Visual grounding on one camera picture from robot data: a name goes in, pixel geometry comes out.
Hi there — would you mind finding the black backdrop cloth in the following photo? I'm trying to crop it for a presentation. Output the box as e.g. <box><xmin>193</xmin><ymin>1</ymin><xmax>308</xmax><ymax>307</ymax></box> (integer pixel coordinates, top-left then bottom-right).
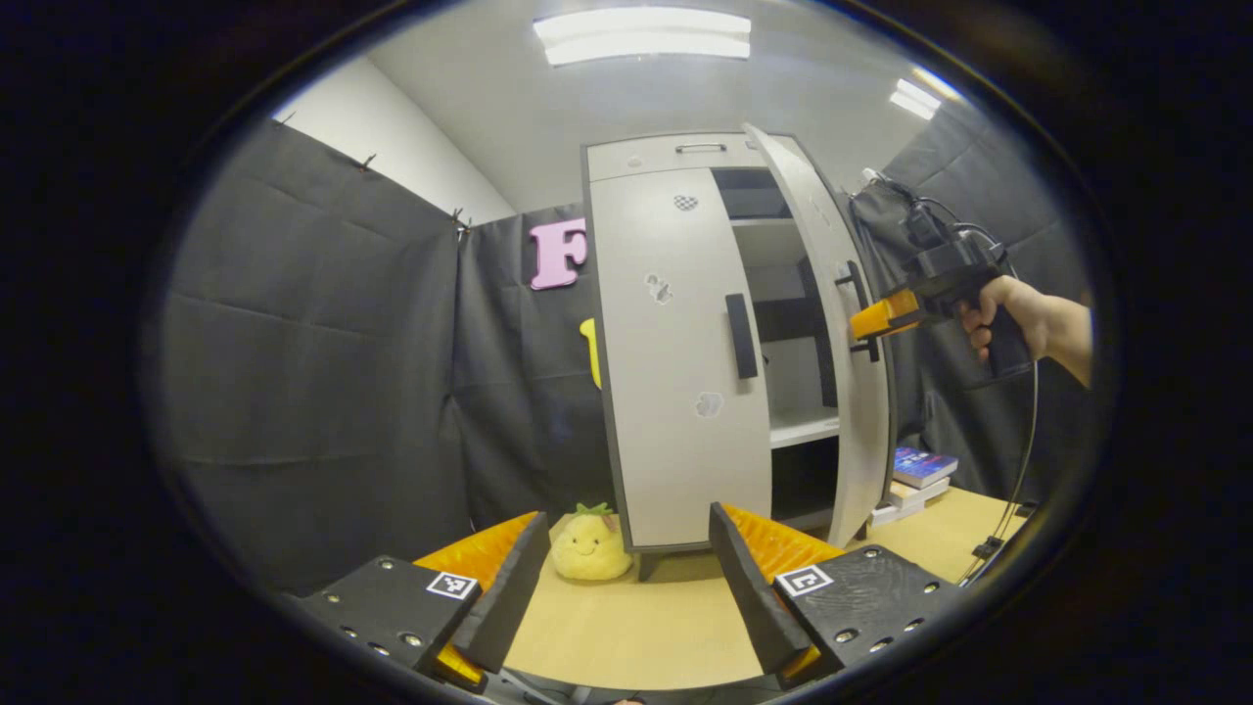
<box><xmin>162</xmin><ymin>98</ymin><xmax>1097</xmax><ymax>593</ymax></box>

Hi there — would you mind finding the tan book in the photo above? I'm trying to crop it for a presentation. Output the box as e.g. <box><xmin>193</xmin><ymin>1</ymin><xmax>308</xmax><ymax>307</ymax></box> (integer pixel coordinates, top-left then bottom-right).
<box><xmin>886</xmin><ymin>477</ymin><xmax>952</xmax><ymax>510</ymax></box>

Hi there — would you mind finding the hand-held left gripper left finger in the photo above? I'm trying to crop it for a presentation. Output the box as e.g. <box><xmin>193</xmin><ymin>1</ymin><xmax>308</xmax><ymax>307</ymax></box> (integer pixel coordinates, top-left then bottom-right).
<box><xmin>294</xmin><ymin>511</ymin><xmax>551</xmax><ymax>686</ymax></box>

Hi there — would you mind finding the blue book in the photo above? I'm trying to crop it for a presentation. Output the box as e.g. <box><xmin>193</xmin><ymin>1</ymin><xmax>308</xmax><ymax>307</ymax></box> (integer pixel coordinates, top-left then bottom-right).
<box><xmin>893</xmin><ymin>446</ymin><xmax>960</xmax><ymax>491</ymax></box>

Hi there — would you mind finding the grey cabinet door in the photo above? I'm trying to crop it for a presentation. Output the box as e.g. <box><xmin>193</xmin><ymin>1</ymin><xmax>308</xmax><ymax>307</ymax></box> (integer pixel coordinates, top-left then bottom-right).
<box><xmin>587</xmin><ymin>166</ymin><xmax>774</xmax><ymax>551</ymax></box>
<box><xmin>742</xmin><ymin>122</ymin><xmax>894</xmax><ymax>549</ymax></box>

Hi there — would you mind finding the yellow pineapple plush toy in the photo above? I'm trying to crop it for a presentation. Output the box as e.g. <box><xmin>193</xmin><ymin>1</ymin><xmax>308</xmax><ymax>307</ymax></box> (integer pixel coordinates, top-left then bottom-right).
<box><xmin>548</xmin><ymin>502</ymin><xmax>634</xmax><ymax>583</ymax></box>

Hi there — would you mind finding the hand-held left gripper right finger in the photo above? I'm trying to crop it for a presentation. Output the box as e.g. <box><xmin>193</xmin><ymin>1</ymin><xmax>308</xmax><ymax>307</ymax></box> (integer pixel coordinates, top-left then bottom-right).
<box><xmin>709</xmin><ymin>502</ymin><xmax>970</xmax><ymax>688</ymax></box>

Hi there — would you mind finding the grey double-door shoe cabinet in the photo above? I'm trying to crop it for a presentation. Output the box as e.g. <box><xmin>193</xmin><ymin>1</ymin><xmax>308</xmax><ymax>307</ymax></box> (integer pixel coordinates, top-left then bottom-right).
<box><xmin>580</xmin><ymin>122</ymin><xmax>897</xmax><ymax>581</ymax></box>

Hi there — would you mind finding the large ceiling light panel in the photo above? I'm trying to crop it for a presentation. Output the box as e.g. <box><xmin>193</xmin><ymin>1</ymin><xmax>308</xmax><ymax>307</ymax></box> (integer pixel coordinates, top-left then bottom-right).
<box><xmin>534</xmin><ymin>8</ymin><xmax>753</xmax><ymax>68</ymax></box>

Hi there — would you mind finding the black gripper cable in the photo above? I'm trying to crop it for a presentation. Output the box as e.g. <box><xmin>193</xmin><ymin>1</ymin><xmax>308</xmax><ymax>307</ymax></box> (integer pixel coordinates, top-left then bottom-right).
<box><xmin>852</xmin><ymin>168</ymin><xmax>1041</xmax><ymax>587</ymax></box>

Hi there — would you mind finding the small ceiling light panel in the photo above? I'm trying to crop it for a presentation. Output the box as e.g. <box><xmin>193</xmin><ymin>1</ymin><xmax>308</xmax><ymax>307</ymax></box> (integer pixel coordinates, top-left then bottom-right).
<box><xmin>889</xmin><ymin>76</ymin><xmax>943</xmax><ymax>121</ymax></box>

